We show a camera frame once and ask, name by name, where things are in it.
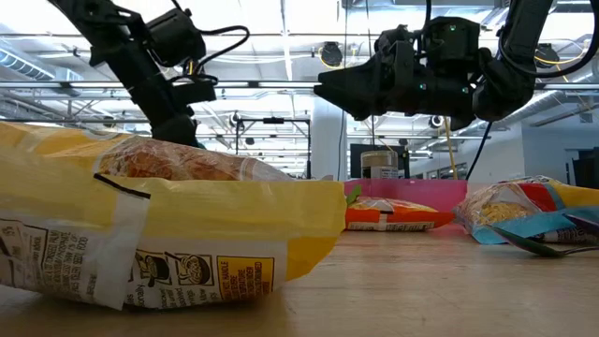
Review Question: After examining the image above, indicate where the black ceiling cable reel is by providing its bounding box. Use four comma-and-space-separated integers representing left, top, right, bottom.
533, 42, 561, 69
319, 40, 345, 68

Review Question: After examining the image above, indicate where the iridescent purple spoon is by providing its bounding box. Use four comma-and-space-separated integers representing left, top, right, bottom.
490, 224, 599, 258

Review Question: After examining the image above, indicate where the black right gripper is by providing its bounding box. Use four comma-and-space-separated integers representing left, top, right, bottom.
314, 25, 478, 122

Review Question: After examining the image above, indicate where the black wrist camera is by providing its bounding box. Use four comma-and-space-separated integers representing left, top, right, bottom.
420, 16, 483, 74
147, 7, 208, 67

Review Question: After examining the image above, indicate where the black background cabinet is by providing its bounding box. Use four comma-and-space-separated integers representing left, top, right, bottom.
570, 149, 599, 191

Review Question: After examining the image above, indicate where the yellow creamy chicken ramen packet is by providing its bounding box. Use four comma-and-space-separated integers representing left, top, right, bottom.
0, 120, 347, 311

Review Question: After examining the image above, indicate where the gold lid jar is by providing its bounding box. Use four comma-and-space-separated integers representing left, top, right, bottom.
359, 149, 400, 180

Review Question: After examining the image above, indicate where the black hanging cable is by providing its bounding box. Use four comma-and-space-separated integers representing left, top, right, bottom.
364, 114, 377, 147

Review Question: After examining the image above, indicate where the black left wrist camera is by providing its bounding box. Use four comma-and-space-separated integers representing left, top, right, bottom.
147, 7, 208, 67

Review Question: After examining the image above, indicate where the pink plastic bin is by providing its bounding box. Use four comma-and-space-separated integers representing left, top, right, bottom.
343, 178, 468, 212

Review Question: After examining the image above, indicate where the yellow red blue ramen packet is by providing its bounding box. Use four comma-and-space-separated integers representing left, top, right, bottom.
456, 175, 599, 245

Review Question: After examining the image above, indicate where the orange chicken ramen packet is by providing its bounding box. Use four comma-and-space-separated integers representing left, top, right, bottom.
344, 196, 456, 233

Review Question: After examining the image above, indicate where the yellow hanging cable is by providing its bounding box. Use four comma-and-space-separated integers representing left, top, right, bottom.
443, 116, 459, 180

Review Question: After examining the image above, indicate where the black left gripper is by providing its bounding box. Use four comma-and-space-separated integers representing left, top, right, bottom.
119, 60, 219, 147

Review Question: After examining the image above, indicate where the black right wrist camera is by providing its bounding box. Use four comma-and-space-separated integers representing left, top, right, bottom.
420, 16, 483, 74

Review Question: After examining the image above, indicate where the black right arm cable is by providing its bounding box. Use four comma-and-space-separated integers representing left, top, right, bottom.
465, 121, 492, 182

